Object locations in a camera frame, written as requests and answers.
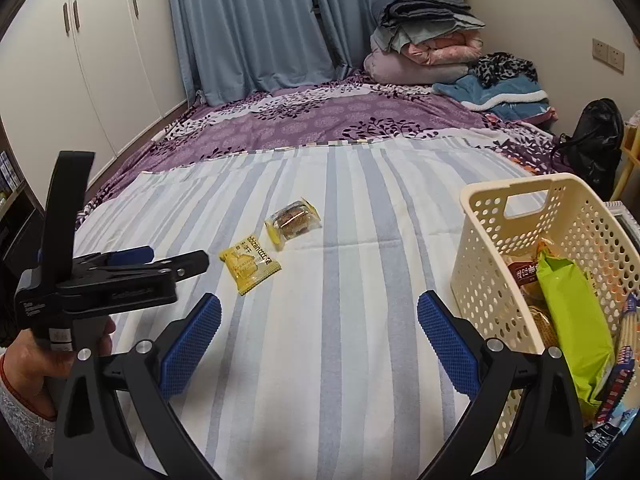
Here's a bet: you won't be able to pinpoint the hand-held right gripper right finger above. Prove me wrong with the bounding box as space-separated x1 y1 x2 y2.
416 289 588 480

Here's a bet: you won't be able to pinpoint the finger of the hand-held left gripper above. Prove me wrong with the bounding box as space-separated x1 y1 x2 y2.
145 250 210 281
75 245 155 269

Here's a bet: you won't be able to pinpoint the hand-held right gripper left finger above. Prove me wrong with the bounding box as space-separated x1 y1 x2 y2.
52 292 224 480

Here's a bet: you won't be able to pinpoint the small yellow biscuit packet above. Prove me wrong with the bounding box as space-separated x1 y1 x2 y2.
219 236 282 296

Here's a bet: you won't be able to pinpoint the cream perforated plastic basket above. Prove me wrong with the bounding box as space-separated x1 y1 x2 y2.
450 172 640 461

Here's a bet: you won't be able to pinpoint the clear bag of round cookies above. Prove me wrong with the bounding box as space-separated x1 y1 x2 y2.
525 237 561 354

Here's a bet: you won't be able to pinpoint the brown snack bag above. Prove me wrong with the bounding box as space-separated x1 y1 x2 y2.
507 252 544 292

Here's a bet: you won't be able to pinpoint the small cake packet yellow ends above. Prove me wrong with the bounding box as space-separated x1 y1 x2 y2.
264 196 322 253

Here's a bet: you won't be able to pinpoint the green snack bag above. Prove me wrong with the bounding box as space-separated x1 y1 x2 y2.
537 251 616 407

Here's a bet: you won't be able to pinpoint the dark red striped packet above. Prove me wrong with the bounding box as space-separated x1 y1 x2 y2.
607 292 640 411

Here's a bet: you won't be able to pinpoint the light blue snack packet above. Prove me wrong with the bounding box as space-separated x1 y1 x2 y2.
582 385 640 472

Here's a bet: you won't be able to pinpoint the person's left forearm grey sleeve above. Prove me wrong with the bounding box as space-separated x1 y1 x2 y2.
0 375 59 467

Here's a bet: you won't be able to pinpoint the person's left hand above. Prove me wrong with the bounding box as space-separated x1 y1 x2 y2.
0 317 117 421

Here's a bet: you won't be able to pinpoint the wooden shelf unit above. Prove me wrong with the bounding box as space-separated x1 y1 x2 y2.
0 132 45 263

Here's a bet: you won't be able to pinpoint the blue and white boxes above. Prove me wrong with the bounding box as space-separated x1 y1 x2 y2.
0 152 21 196

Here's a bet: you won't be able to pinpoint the blue striped white blanket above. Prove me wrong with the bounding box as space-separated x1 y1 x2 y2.
75 135 552 480

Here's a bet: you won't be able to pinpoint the white wardrobe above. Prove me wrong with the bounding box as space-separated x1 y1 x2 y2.
0 0 189 172

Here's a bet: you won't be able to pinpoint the purple floral bedsheet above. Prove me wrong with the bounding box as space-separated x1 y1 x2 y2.
82 72 572 217

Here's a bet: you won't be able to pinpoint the blue curtain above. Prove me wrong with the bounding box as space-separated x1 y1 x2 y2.
167 0 337 107

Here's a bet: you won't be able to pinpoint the black bag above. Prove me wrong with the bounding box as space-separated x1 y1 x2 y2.
555 98 625 202

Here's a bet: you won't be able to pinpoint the mauve folded quilt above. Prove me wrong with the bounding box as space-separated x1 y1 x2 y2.
362 50 482 85

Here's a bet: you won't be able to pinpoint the leopard print scarf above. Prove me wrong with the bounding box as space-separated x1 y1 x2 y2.
470 52 539 89

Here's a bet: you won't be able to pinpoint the pink folded quilt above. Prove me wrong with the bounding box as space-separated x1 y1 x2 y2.
395 35 484 66

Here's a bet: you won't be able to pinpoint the grey-green folded blanket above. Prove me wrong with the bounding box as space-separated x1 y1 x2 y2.
370 16 487 54

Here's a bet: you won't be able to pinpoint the dark grey folded blanket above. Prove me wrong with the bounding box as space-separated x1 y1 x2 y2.
377 0 474 29

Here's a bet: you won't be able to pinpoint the yellow wooden frame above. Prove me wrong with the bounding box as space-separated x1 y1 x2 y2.
610 122 640 202

